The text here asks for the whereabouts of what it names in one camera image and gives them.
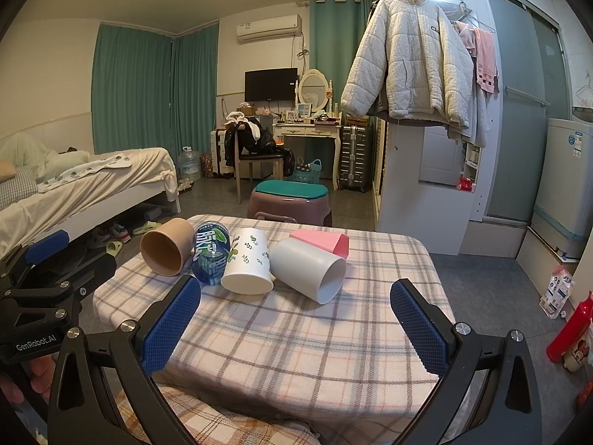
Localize white leaf print cup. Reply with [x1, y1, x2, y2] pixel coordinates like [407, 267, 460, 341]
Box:
[221, 227, 274, 296]

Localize white washing machine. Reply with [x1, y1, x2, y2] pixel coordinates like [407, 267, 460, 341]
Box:
[532, 118, 593, 260]

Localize pink cup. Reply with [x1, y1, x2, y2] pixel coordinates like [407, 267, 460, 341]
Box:
[289, 228, 349, 258]

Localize wide green curtain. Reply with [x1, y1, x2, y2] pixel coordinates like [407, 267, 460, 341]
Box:
[92, 24, 176, 156]

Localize white patterned blanket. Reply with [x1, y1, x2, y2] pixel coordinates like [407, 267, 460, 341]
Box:
[37, 155, 133, 193]

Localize blue green printed cup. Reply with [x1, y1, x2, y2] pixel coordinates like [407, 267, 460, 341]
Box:
[192, 221, 231, 286]

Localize black jacket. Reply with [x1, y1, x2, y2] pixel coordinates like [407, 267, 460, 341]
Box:
[225, 118, 279, 165]

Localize teal plastic basket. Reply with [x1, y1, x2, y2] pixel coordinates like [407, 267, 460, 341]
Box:
[291, 158, 322, 185]

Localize bed with beige sheet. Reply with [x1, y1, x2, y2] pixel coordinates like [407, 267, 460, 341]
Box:
[0, 147, 181, 260]

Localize grey hanging garment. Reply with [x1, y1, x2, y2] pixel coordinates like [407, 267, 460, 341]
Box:
[447, 21, 490, 149]

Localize grey sneakers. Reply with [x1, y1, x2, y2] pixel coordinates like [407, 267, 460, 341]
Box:
[88, 222, 131, 248]

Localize white printed packet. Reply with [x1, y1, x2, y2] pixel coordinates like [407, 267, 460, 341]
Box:
[540, 266, 575, 320]

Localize white quilted jacket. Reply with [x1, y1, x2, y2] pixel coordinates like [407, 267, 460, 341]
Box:
[340, 0, 478, 126]

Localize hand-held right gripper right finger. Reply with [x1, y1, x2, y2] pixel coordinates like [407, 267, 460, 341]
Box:
[390, 278, 543, 445]

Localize purple plastic stool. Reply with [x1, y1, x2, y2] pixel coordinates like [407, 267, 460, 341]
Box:
[247, 185, 332, 229]

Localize white dressing table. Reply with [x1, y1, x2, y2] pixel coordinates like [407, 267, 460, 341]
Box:
[272, 118, 342, 191]

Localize person's left hand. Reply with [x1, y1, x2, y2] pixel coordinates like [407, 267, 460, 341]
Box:
[0, 355, 59, 406]

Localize green stool cushion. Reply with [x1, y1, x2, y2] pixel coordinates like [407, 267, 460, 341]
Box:
[255, 180, 328, 200]

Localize red bottle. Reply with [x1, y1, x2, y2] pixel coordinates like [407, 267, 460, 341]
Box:
[547, 291, 593, 362]

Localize white air conditioner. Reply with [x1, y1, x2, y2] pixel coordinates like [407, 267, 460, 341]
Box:
[236, 14, 303, 42]

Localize dark ribbed suitcase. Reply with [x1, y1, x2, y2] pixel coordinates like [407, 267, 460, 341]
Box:
[337, 125, 374, 194]

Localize beige cup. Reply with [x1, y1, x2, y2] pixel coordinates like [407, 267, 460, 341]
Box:
[140, 218, 195, 277]

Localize plaid tablecloth table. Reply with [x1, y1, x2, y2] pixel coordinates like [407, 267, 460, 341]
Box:
[93, 214, 457, 445]

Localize grey checkered pillow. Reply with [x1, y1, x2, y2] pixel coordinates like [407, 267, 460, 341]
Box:
[0, 167, 39, 210]

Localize narrow green curtain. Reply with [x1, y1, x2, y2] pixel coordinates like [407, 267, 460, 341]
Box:
[173, 23, 219, 154]

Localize tall green curtain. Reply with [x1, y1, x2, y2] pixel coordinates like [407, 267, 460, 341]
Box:
[309, 0, 375, 116]

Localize frosted glass sliding door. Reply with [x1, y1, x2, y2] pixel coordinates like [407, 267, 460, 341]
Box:
[479, 0, 573, 225]

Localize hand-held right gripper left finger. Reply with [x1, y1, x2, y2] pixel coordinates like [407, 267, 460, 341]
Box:
[49, 274, 202, 445]

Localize white cloth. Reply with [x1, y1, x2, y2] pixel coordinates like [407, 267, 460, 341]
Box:
[225, 111, 262, 142]

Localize wooden chair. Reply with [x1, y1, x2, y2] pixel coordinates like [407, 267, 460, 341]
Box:
[234, 125, 284, 205]

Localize white suitcase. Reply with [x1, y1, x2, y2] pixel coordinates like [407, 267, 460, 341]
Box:
[211, 129, 235, 178]

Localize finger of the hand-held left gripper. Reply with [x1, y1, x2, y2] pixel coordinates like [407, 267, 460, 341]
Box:
[0, 229, 71, 289]
[27, 249, 118, 297]

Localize large water jug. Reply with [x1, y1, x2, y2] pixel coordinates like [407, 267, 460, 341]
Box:
[177, 146, 202, 182]

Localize pink towel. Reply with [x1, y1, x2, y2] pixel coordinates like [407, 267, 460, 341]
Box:
[473, 28, 498, 93]

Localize plain white cup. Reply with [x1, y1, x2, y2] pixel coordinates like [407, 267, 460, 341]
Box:
[269, 237, 347, 305]

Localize black television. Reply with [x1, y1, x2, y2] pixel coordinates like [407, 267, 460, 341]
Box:
[245, 68, 298, 102]

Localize oval vanity mirror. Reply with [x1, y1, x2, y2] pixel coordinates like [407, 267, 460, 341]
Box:
[298, 69, 333, 114]

